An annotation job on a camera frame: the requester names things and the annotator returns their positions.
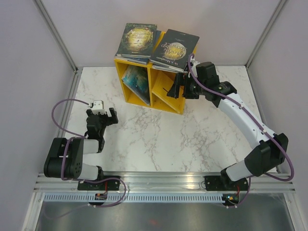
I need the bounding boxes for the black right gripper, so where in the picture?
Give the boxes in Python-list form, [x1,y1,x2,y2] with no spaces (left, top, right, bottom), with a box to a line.
[167,73,206,100]

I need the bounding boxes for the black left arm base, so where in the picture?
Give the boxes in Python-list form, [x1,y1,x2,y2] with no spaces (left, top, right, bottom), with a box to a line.
[77,174,121,192]

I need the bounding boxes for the green forest cover book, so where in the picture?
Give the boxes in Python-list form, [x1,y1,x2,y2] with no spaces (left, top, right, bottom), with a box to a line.
[116,23,157,57]

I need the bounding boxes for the teal ocean cover book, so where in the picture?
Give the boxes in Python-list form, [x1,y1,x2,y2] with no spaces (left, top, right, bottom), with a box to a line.
[122,65,150,106]

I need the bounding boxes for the navy blue crest book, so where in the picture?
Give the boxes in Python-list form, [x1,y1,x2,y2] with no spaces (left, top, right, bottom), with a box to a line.
[114,30,161,65]

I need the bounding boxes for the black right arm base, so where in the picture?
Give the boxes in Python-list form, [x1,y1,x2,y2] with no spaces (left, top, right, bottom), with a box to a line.
[204,170,249,192]

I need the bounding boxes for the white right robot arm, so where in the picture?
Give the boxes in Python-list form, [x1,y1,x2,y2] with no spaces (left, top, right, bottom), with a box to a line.
[167,60,288,190]

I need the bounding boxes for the yellow wooden shelf box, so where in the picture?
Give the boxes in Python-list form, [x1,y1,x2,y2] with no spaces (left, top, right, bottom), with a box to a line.
[113,31,200,115]

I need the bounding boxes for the black Moon and Sixpence book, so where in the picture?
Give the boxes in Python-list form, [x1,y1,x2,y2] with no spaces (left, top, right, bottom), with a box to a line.
[150,29,200,72]

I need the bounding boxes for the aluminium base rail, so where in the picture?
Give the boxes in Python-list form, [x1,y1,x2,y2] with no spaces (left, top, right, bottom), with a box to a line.
[34,171,295,193]

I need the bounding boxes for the white slotted cable duct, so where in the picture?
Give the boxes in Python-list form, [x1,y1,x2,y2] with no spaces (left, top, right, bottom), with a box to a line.
[44,192,225,203]

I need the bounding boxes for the yellow file folder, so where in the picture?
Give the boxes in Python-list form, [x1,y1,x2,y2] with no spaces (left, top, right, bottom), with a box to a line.
[151,70,185,114]

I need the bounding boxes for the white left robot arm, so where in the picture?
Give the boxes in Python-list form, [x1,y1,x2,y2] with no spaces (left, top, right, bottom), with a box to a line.
[44,108,118,190]

